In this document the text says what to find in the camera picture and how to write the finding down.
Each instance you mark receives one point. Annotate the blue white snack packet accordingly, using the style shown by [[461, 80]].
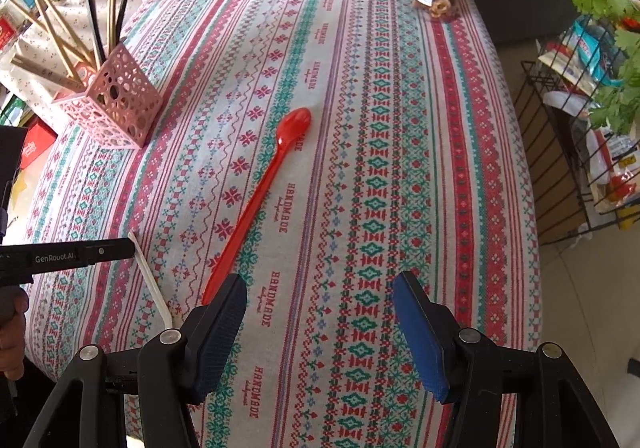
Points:
[[595, 48]]

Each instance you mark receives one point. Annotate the red green patterned tablecloth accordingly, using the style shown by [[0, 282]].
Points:
[[350, 128]]

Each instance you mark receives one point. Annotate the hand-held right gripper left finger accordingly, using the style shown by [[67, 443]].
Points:
[[220, 333]]

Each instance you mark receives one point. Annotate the red white plastic bag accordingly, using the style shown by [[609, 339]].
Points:
[[620, 178]]

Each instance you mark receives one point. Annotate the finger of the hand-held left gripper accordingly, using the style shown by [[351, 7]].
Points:
[[112, 250]]

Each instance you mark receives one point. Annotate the white plastic spoon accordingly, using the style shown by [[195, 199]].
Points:
[[150, 273]]

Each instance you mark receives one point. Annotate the red plastic spoon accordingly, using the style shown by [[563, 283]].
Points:
[[295, 125]]

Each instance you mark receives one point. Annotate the small floral cloth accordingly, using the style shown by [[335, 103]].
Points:
[[30, 98]]

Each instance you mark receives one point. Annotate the person's left hand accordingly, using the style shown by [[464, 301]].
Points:
[[12, 343]]

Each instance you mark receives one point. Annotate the red cardboard box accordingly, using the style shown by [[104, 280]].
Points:
[[37, 143]]

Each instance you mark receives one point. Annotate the wooden chopstick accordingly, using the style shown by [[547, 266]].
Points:
[[45, 72], [52, 25], [65, 23]]

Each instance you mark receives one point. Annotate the pink perforated utensil holder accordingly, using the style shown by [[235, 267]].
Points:
[[125, 98]]

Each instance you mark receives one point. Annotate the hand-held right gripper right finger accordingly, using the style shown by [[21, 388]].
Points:
[[417, 333]]

